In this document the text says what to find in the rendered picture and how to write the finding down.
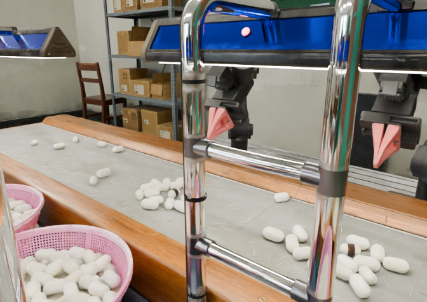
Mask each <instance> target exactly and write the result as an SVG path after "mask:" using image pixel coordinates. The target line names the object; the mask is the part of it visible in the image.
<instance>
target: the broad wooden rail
mask: <svg viewBox="0 0 427 302"><path fill-rule="evenodd" d="M42 123H43V124H45V125H49V126H52V127H56V128H60V129H62V130H66V131H69V132H73V133H75V134H79V135H83V136H86V137H89V138H92V139H96V140H99V141H103V142H106V143H109V144H113V145H116V146H123V147H124V148H126V149H130V150H132V151H136V152H139V153H143V154H147V155H149V156H153V157H156V158H160V159H162V160H166V161H170V162H173V163H177V164H179V165H183V150H182V142H179V141H174V140H171V139H166V138H162V137H158V136H155V135H150V134H145V133H142V132H137V131H134V130H129V129H125V128H121V127H116V126H112V125H108V124H105V123H100V122H96V121H92V120H87V119H84V118H78V117H75V116H71V115H68V114H60V115H56V116H48V117H46V118H45V119H44V120H43V122H42ZM205 172H206V173H209V174H213V175H217V176H219V177H223V178H226V179H230V180H232V181H236V182H240V183H243V184H247V185H249V186H253V187H256V188H260V189H264V190H266V191H270V192H273V193H284V192H286V193H288V194H289V197H290V198H293V199H296V200H300V201H303V202H306V203H310V204H313V205H314V204H315V197H316V187H314V186H310V185H307V184H302V183H301V182H300V180H297V179H292V178H288V177H284V176H280V175H276V174H271V173H268V172H263V171H260V170H256V169H252V168H248V167H244V166H241V165H237V164H234V163H229V162H226V161H222V160H218V159H216V158H211V159H208V158H205ZM343 214H347V215H349V216H353V217H357V218H360V219H364V220H366V221H370V222H373V223H377V224H380V225H383V226H387V227H390V228H393V229H396V230H400V231H404V232H407V233H410V234H413V235H417V236H420V237H423V238H427V201H425V200H420V199H417V198H412V197H409V196H403V195H399V194H396V193H391V192H387V191H383V190H380V189H375V188H370V187H366V186H362V185H359V184H353V183H350V182H348V183H347V188H346V197H345V203H344V213H343Z"/></svg>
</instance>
